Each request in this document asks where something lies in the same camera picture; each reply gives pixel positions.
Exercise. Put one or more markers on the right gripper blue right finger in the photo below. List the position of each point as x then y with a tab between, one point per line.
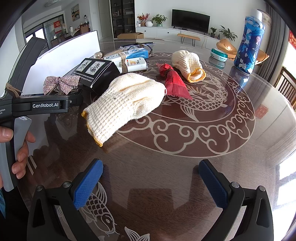
226	195

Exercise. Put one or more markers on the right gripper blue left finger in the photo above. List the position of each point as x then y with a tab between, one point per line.
73	195

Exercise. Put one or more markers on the black printed box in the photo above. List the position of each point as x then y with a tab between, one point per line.
96	74

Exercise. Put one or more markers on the small glass perfume bottle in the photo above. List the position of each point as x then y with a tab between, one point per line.
99	55

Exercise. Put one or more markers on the cream knit glove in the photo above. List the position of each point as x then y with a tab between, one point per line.
189	65
128	97

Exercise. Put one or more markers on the red snack packet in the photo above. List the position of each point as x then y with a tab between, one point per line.
173	83

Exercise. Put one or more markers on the chopsticks bundle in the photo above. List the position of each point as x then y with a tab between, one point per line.
128	48

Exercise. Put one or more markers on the white sunscreen bottle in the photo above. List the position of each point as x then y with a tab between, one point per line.
130	65

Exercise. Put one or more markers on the blue white medicine box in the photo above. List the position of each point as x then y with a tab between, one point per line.
129	54

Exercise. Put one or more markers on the black frame eyeglasses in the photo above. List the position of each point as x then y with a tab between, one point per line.
147	45

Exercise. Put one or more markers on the person left hand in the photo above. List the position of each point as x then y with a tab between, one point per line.
19	167

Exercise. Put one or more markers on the large white cardboard box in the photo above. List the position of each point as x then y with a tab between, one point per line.
55	62

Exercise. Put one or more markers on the dining table with chairs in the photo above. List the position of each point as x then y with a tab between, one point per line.
84	28

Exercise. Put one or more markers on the wooden dining chair right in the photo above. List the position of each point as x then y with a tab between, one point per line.
285	84

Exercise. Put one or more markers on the grey curtain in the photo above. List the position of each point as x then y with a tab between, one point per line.
277	43

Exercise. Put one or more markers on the brown cardboard box on floor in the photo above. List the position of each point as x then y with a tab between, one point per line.
130	36

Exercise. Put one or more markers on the teal round tin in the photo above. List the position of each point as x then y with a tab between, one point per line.
219	55

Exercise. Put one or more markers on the black glass display cabinet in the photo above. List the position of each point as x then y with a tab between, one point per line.
122	16

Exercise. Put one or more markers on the white tv cabinet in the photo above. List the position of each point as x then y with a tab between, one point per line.
170	34

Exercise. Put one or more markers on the wooden bench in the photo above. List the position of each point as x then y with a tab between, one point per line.
192	38

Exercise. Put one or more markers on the leafy plant by tv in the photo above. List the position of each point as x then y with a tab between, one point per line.
228	34

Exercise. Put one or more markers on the red flower vase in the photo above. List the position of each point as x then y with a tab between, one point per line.
143	18

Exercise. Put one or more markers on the blue patterned tall bottle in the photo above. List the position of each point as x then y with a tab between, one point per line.
249	47

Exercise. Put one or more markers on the green potted plant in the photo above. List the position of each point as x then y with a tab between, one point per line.
159	20

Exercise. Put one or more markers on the black flat television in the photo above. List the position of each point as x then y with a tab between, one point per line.
190	20

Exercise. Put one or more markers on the wall painting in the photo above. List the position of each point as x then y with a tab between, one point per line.
75	12

